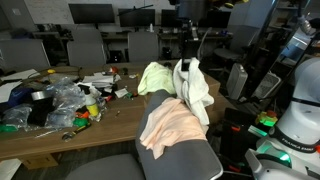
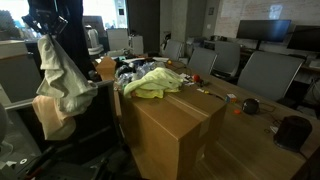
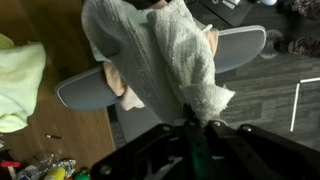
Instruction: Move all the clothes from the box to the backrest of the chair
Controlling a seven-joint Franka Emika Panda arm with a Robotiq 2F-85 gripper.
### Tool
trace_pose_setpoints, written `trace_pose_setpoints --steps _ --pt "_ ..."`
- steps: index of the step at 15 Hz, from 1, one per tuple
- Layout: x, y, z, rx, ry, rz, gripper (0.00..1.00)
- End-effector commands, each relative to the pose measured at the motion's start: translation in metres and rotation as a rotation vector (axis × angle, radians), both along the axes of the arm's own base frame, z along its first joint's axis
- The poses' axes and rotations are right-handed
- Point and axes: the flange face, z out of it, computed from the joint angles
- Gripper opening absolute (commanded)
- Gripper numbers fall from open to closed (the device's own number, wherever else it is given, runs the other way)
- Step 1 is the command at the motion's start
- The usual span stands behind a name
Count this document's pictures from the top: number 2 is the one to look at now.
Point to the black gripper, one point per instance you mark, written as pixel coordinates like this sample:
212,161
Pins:
50,20

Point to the white terry towel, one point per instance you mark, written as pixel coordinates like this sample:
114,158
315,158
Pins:
63,83

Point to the peach cloth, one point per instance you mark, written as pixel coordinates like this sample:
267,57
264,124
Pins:
53,123

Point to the pale green terry towel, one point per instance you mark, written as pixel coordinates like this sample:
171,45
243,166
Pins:
153,80

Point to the beige box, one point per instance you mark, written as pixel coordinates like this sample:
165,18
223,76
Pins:
11,48

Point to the small brown cardboard box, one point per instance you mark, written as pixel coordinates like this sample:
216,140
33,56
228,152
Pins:
106,68

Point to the small white box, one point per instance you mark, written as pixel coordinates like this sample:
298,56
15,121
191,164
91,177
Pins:
136,45

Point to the black mesh office chair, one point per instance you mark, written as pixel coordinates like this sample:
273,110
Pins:
86,133

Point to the grey office chair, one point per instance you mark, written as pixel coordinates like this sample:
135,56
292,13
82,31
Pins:
173,50
201,61
270,75
226,56

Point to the large brown cardboard box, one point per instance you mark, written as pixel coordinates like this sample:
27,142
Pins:
160,133

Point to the black curtain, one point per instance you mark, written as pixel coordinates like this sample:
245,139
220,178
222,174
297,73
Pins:
75,40

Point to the white kettle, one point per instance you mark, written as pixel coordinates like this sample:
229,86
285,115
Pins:
93,35

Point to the grey panel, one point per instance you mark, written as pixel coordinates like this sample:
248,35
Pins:
20,80

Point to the yellow cloth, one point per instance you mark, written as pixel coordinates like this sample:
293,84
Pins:
150,94

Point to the small orange ball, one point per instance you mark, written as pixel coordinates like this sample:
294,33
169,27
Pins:
169,62

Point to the red ball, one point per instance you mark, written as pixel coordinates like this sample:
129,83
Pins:
196,78

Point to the rubiks cube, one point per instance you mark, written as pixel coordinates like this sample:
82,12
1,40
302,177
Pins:
230,98

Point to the small orange piece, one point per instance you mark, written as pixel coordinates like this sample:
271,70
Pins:
237,111

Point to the black computer monitor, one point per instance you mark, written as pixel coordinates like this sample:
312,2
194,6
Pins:
263,30
305,38

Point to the small round black speaker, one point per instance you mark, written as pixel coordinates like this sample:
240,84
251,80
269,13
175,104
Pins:
250,106

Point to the white paper tag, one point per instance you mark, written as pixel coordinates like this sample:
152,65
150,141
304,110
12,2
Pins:
274,129

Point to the black articulated mount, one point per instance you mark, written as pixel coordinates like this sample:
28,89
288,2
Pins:
27,20

